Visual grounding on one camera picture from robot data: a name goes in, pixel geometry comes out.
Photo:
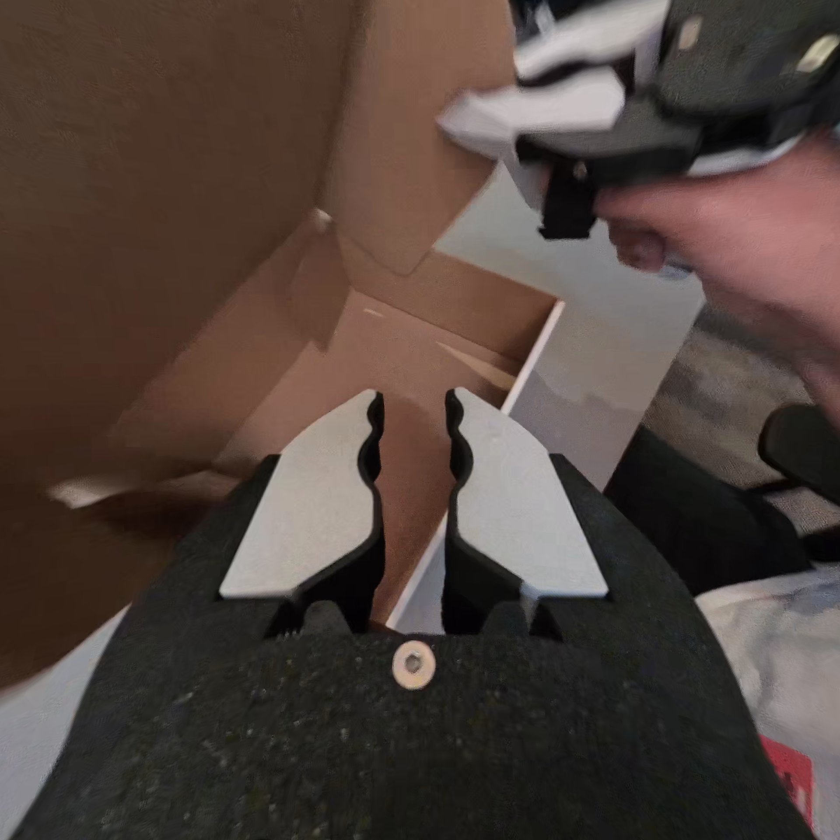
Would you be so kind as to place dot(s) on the white cardboard box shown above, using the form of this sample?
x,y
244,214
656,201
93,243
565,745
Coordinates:
x,y
164,197

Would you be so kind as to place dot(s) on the black office chair base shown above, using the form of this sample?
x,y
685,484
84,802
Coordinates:
x,y
800,446

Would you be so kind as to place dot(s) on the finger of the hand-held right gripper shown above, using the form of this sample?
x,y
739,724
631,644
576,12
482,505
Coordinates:
x,y
538,108
590,36

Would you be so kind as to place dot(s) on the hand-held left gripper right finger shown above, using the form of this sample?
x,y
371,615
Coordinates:
x,y
525,512

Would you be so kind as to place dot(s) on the person's right hand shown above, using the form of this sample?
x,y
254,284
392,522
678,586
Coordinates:
x,y
754,249

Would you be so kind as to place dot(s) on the white printed cloth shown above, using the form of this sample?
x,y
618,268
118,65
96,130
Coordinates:
x,y
768,656

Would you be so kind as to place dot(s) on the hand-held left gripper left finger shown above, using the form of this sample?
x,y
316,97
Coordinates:
x,y
308,512

